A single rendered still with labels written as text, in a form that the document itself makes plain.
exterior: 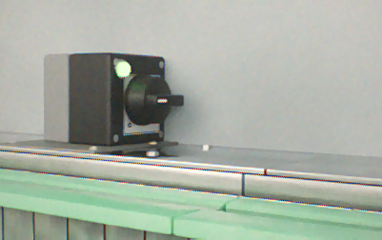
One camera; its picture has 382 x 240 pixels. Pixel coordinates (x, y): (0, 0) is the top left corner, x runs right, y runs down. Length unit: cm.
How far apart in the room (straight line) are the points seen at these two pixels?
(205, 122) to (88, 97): 11
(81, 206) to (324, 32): 25
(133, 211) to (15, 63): 41
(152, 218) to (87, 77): 23
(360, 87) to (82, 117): 23
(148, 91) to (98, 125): 5
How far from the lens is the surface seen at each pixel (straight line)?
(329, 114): 53
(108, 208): 38
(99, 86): 55
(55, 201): 40
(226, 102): 57
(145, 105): 54
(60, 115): 58
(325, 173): 40
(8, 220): 57
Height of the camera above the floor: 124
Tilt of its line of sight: 56 degrees down
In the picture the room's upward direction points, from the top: 94 degrees counter-clockwise
